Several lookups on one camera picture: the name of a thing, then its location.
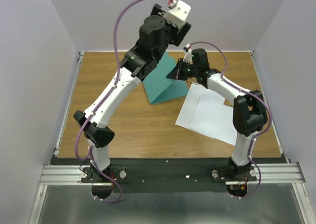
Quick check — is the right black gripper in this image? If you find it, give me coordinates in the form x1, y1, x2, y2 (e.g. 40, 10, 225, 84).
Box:
166, 59, 198, 82

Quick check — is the teal paper folder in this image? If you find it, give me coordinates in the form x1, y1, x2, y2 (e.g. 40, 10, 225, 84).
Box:
143, 52, 189, 105

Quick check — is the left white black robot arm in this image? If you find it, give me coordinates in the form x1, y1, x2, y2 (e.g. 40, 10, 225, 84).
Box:
74, 0, 191, 182

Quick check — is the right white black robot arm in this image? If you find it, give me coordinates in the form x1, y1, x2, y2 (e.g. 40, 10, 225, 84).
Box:
167, 45, 268, 180

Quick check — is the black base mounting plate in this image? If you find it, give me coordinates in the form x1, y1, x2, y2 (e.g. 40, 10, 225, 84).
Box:
51, 158, 287, 199

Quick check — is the metal sheet front panel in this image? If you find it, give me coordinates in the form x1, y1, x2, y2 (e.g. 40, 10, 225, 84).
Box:
30, 184, 316, 224

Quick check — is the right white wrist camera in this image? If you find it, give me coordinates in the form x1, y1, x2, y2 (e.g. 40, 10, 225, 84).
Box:
183, 44, 192, 63

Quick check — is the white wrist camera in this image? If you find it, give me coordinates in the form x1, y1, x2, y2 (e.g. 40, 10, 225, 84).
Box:
183, 44, 192, 63
164, 0, 191, 29

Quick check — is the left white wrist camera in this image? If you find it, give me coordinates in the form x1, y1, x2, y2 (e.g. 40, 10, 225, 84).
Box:
164, 0, 191, 29

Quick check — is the right table edge rail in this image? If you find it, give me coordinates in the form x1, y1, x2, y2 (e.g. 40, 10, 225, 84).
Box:
248, 50, 290, 163

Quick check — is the table edge rail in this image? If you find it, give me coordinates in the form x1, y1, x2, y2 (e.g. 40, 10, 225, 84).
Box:
53, 51, 84, 157
248, 50, 290, 163

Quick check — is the left table edge rail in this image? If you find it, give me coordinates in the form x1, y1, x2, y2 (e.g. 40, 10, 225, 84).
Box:
53, 51, 84, 157

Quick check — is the aluminium extrusion rail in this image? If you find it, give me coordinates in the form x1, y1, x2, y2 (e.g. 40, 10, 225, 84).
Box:
39, 163, 306, 185

